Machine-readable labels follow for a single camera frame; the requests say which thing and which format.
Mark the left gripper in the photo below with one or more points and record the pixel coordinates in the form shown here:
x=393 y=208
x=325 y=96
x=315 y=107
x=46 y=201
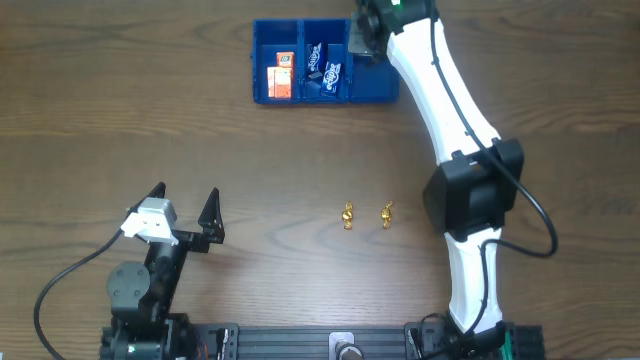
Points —
x=192 y=242

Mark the blue candy pack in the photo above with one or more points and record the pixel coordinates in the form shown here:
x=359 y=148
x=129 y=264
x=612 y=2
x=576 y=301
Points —
x=314 y=59
x=331 y=78

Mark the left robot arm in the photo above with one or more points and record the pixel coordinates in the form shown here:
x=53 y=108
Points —
x=150 y=285

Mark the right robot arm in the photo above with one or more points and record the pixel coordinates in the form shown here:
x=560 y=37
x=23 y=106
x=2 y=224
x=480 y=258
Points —
x=450 y=110

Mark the large orange candy box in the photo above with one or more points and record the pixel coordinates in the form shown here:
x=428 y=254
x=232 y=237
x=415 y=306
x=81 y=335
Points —
x=281 y=82

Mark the gold wrapped candy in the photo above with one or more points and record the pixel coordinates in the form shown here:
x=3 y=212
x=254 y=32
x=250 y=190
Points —
x=347 y=215
x=387 y=214

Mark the blue tray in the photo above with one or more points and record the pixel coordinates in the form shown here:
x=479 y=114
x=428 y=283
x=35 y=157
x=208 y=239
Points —
x=265 y=50

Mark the small orange candy box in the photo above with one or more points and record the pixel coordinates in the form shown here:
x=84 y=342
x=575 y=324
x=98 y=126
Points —
x=285 y=59

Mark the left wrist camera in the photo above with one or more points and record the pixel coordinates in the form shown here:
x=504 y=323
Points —
x=150 y=220

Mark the mounting rail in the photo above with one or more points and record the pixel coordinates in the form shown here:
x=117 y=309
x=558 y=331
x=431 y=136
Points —
x=300 y=342

